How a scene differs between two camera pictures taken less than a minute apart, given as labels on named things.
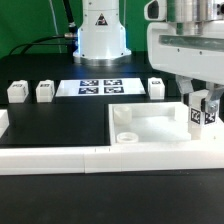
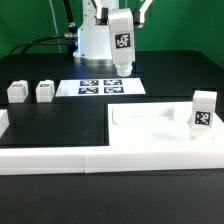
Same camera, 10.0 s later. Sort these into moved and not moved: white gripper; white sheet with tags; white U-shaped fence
Moved: white gripper
Not moved: white sheet with tags; white U-shaped fence
